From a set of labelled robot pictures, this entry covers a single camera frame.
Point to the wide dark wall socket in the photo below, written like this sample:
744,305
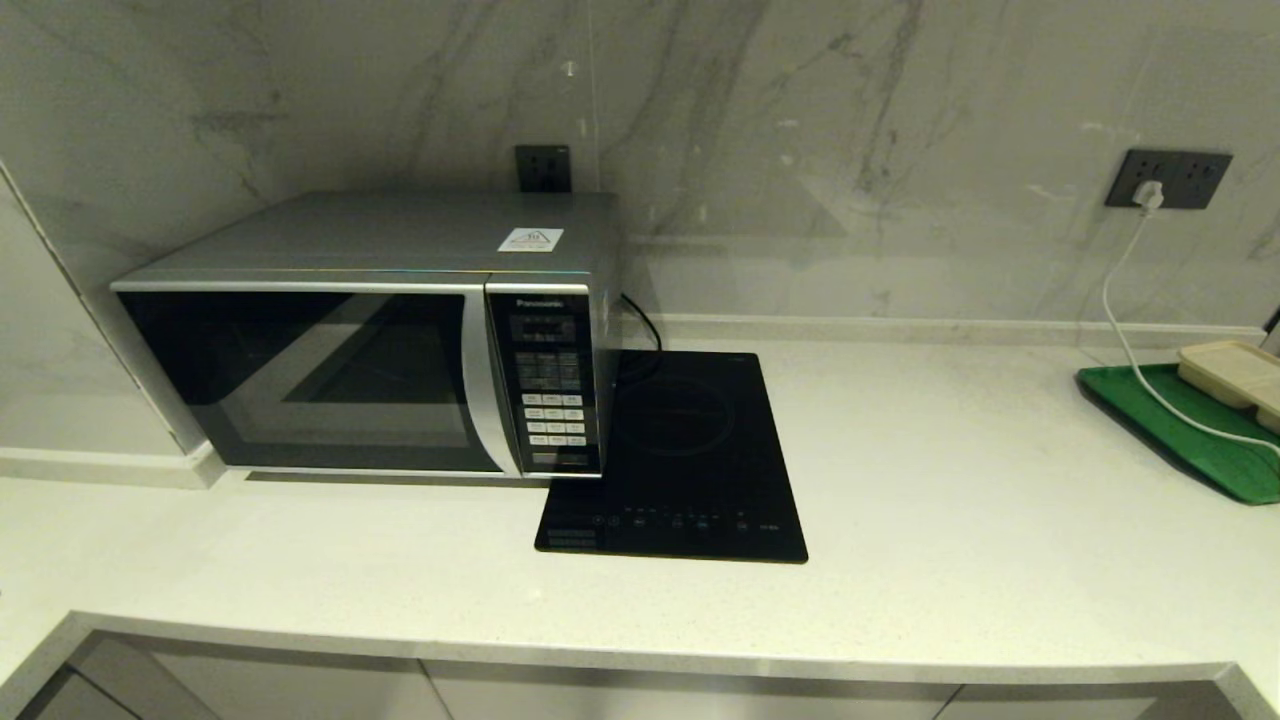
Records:
1195,178

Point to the silver Panasonic microwave oven body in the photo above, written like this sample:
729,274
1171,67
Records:
400,230

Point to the green plastic tray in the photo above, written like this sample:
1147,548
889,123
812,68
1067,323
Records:
1230,465

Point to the small dark wall socket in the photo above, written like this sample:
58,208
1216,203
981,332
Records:
542,170

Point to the grey cabinet under counter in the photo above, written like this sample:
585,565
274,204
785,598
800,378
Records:
600,700

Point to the black glass microwave door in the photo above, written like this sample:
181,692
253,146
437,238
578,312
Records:
300,375

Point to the beige lunch box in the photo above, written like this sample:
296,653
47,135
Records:
1230,370

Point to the white power plug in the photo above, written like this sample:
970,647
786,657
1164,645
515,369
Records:
1148,194

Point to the black induction cooktop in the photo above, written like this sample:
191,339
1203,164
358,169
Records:
700,440

